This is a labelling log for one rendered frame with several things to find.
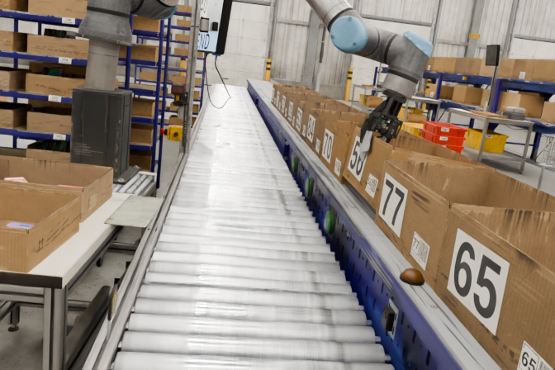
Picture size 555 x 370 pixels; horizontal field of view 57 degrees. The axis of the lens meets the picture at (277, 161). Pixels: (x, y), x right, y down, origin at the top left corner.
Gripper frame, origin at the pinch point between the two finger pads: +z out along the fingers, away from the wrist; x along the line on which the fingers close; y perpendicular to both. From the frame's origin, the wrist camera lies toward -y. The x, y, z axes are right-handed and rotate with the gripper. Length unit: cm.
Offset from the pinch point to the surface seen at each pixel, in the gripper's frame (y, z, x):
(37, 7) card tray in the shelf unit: -136, 1, -145
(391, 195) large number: 29.6, 3.2, -0.6
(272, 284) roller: 31.5, 32.7, -19.1
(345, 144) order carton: -20.3, 0.2, -1.2
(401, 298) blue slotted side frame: 59, 16, -3
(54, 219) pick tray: 23, 38, -72
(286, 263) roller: 18.4, 31.3, -14.5
